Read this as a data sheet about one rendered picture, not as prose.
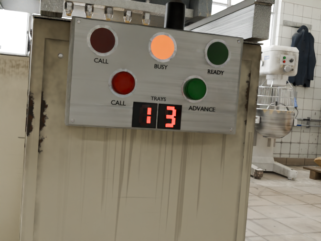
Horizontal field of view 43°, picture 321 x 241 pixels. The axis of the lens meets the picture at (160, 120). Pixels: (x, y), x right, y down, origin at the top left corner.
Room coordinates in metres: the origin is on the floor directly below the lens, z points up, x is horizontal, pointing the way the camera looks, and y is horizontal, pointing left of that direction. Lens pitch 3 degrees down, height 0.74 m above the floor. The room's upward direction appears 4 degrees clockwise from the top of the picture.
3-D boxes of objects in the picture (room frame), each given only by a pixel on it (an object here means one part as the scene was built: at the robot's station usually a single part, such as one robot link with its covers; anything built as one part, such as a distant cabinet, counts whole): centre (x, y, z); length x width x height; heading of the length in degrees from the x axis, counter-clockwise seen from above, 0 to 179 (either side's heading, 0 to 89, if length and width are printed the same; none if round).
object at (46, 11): (1.46, 0.42, 0.87); 2.01 x 0.03 x 0.07; 16
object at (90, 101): (0.56, 0.01, 0.77); 0.24 x 0.04 x 0.14; 106
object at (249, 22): (1.54, 0.14, 0.87); 2.01 x 0.03 x 0.07; 16
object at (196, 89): (0.55, -0.04, 0.76); 0.03 x 0.02 x 0.03; 106
